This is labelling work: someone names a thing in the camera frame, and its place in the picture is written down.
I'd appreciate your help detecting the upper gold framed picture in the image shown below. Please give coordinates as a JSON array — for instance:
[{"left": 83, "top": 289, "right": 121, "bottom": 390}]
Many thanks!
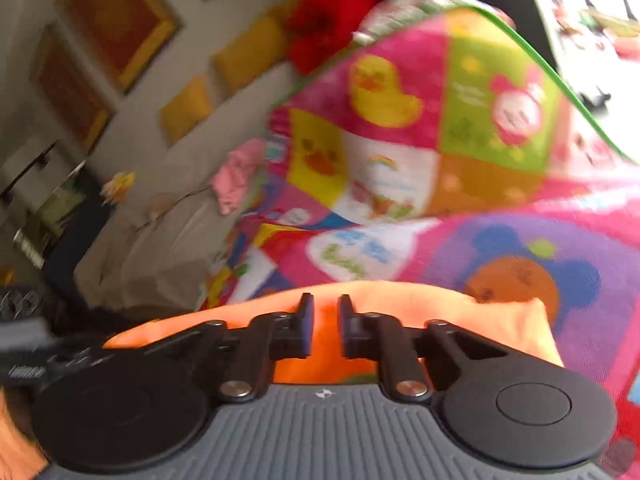
[{"left": 56, "top": 0, "right": 181, "bottom": 93}]

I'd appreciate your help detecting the colourful cartoon play mat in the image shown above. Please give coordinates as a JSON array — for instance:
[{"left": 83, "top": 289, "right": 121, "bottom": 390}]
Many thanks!
[{"left": 203, "top": 6, "right": 639, "bottom": 479}]

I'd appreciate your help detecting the orange pumpkin costume garment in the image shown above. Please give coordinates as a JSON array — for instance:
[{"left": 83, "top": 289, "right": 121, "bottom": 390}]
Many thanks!
[{"left": 104, "top": 281, "right": 563, "bottom": 385}]

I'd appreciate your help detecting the pink cloth on sofa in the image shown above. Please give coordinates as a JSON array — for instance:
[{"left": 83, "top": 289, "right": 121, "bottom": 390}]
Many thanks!
[{"left": 210, "top": 139, "right": 266, "bottom": 216}]

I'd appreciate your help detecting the gold framed picture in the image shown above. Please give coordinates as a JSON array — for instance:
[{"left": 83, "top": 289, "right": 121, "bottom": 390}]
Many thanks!
[
  {"left": 30, "top": 24, "right": 115, "bottom": 155},
  {"left": 56, "top": 0, "right": 181, "bottom": 93}
]

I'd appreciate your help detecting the beige sofa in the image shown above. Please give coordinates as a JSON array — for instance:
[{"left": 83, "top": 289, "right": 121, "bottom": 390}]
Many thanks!
[{"left": 74, "top": 63, "right": 298, "bottom": 311}]

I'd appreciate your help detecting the lower gold framed picture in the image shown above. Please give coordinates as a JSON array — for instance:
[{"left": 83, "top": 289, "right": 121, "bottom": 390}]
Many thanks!
[{"left": 30, "top": 24, "right": 115, "bottom": 155}]

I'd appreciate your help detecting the yellow cushion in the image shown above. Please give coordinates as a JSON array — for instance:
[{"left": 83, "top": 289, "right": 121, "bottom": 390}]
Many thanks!
[{"left": 210, "top": 14, "right": 288, "bottom": 96}]

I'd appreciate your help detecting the red cushion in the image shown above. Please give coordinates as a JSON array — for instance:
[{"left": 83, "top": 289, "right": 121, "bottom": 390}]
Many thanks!
[{"left": 285, "top": 0, "right": 383, "bottom": 76}]

